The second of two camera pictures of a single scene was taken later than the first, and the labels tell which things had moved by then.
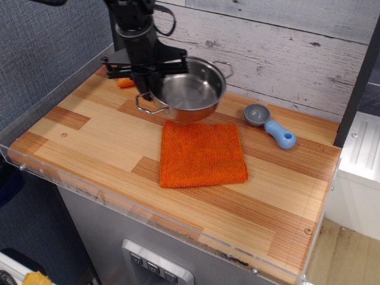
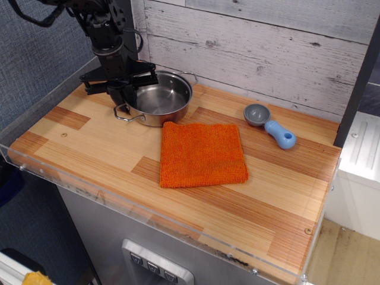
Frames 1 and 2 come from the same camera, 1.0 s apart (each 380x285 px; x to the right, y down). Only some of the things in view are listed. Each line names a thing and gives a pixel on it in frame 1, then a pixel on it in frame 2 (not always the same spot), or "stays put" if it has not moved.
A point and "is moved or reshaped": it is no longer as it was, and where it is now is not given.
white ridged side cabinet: [354, 200] stays put
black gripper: [144, 58] -> [116, 70]
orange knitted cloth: [195, 154] stays put
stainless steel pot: [188, 97] is moved or reshaped
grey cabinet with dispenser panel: [124, 247] stays put
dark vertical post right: [360, 85] stays put
